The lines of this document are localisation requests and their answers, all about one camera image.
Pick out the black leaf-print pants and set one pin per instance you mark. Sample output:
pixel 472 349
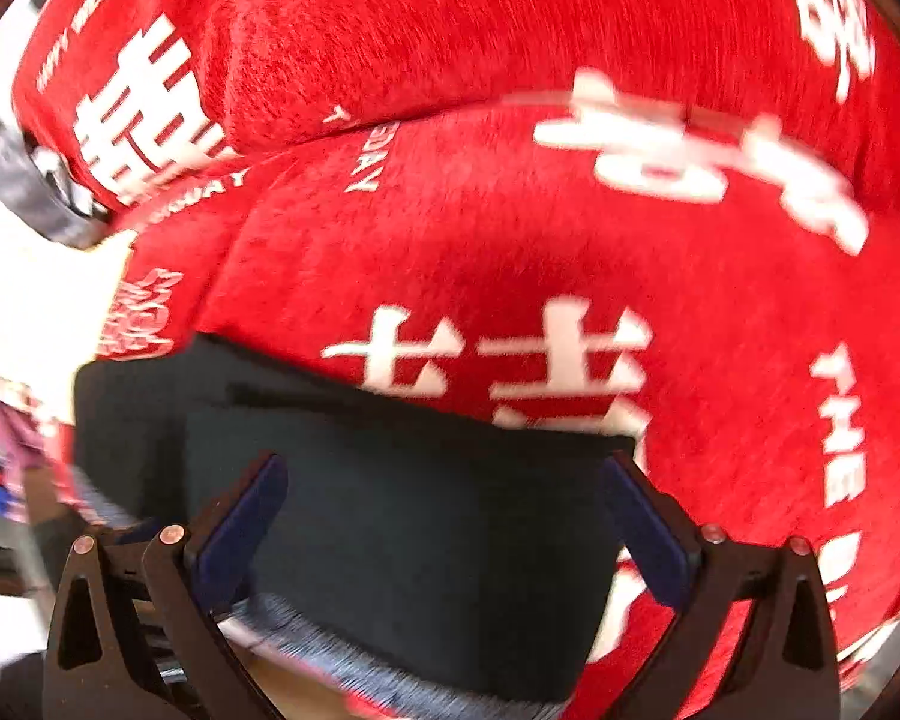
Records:
pixel 420 532

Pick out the white cloth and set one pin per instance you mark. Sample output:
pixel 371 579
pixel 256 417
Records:
pixel 34 300

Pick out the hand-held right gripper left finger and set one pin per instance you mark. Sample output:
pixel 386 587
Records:
pixel 238 532

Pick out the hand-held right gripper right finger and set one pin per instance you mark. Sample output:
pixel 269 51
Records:
pixel 654 532

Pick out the grey cloth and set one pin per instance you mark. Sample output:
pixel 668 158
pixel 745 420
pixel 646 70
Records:
pixel 30 180

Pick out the red printed blanket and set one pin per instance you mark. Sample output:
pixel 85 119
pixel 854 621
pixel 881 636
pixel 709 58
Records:
pixel 495 202

